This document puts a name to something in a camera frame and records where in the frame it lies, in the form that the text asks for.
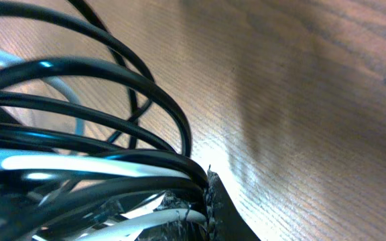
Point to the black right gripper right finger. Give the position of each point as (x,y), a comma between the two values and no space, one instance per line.
(224,221)

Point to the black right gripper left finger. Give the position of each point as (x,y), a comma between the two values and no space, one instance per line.
(169,215)

